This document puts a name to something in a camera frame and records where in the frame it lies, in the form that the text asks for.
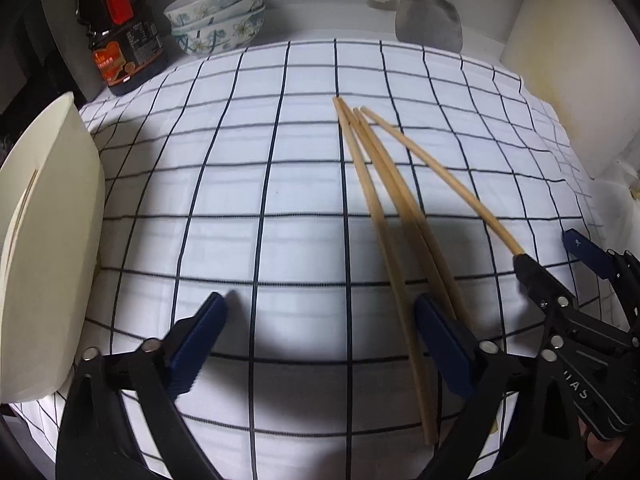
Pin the dark soy sauce bottle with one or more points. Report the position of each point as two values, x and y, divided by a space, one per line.
125 50

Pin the person's right hand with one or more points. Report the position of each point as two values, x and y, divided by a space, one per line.
600 450

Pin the black range hood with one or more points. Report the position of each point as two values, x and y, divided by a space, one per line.
65 60

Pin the light bamboo chopstick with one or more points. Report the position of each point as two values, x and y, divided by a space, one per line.
402 210
440 175
412 207
380 220

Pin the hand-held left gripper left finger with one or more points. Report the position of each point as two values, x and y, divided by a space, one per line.
197 345

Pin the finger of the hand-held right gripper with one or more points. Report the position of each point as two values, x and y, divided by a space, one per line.
537 277
587 252

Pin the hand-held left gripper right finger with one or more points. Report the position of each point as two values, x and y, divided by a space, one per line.
445 345

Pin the white cutting board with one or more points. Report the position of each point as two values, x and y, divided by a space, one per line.
565 60

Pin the metal spatula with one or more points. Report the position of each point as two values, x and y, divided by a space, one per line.
427 15

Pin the white round basin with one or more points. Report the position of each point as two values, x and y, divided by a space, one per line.
50 260

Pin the white checkered cloth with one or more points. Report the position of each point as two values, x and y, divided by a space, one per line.
250 185

